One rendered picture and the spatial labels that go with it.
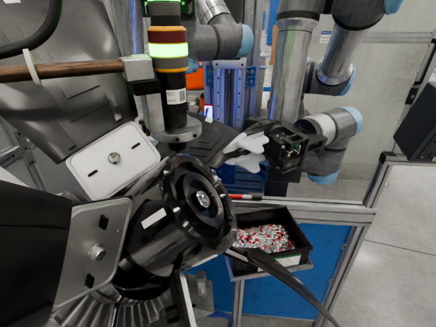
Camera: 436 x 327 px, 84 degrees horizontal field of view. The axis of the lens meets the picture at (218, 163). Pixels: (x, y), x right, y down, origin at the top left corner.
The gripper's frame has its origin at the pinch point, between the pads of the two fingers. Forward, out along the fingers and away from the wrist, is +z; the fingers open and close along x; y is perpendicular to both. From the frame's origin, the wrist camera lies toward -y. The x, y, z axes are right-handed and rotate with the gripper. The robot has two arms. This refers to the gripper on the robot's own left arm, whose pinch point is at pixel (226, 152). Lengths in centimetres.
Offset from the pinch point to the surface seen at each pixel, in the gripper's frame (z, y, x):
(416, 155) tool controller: -55, 14, 10
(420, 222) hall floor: -188, 11, 119
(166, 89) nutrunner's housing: 12.3, 3.8, -15.2
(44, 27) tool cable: 22.5, 1.8, -21.8
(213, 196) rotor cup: 11.0, 13.5, -5.3
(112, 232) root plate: 22.4, 14.6, -7.2
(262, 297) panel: -28, 0, 90
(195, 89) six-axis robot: -161, -328, 121
